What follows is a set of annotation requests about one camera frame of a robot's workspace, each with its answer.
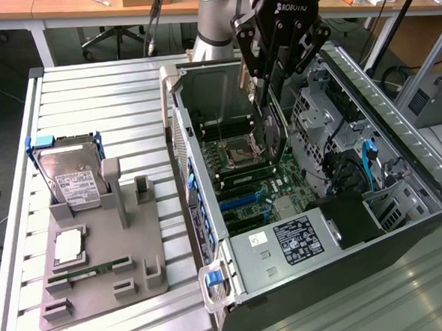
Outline black graphics card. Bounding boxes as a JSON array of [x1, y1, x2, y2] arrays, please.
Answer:
[[237, 44, 294, 166]]

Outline RAM slot white latches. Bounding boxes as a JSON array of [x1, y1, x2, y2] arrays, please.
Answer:
[[201, 120, 256, 135], [199, 113, 252, 127]]

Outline black stand pole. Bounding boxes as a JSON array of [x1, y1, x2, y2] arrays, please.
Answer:
[[360, 0, 437, 79]]

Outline thin locking lever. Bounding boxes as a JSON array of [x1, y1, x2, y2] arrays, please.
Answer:
[[216, 112, 228, 146]]

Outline silver socket cover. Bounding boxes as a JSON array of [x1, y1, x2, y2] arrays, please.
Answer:
[[245, 131, 261, 152]]

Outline CPU socket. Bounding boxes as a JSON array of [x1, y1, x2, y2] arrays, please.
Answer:
[[219, 132, 262, 171]]

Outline black office chair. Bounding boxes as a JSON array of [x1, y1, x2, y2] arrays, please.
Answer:
[[79, 22, 159, 63]]

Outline dark RAM stick white label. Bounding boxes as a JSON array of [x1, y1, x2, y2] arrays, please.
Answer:
[[217, 165, 278, 192]]

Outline grey equipment box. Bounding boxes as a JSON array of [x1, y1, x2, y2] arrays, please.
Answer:
[[393, 73, 442, 132]]

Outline black expansion slot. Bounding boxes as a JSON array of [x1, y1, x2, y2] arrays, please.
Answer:
[[217, 185, 262, 202], [227, 217, 270, 234]]

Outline green motherboard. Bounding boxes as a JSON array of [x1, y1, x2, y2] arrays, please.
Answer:
[[197, 109, 326, 238]]

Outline blue expansion slot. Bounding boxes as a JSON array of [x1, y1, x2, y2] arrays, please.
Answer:
[[218, 193, 264, 213]]

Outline silver chipset heat sink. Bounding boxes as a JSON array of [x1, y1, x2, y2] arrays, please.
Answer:
[[273, 196, 298, 214]]

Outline black plastic shroud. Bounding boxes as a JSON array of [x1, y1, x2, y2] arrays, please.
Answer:
[[304, 189, 389, 254]]

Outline silver disk bay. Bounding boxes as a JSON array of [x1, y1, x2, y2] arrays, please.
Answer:
[[360, 176, 442, 235]]

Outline long wooden desk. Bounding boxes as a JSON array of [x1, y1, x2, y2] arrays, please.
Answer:
[[30, 0, 442, 88]]

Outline silver power supply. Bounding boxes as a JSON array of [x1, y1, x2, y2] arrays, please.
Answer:
[[223, 205, 350, 305]]

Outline silver hard disk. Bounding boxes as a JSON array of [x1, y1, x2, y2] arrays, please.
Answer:
[[31, 140, 110, 215]]

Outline hard disk drive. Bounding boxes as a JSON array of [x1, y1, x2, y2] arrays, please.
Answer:
[[22, 130, 107, 207]]

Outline black PC case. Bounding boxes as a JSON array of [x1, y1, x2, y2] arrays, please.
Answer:
[[157, 41, 442, 331]]

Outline grey parts rack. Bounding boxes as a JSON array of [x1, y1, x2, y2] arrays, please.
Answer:
[[29, 154, 174, 331]]

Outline silver CPU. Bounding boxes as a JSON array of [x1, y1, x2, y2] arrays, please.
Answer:
[[51, 229, 86, 269]]

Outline green RAM stick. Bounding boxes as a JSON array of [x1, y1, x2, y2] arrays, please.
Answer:
[[46, 262, 118, 285]]

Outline grey plastic case handle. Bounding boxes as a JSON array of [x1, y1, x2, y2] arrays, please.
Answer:
[[158, 64, 191, 140], [196, 259, 235, 315]]

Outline hanging cable with plug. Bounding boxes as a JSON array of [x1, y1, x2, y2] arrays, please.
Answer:
[[141, 0, 171, 58]]

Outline aluminium frame profile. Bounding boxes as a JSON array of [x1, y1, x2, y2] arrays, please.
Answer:
[[388, 20, 442, 107]]

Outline black power connector wires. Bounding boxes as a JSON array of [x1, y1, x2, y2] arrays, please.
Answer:
[[319, 119, 366, 200]]

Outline blue disk wire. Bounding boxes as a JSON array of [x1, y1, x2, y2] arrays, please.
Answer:
[[360, 135, 381, 195]]

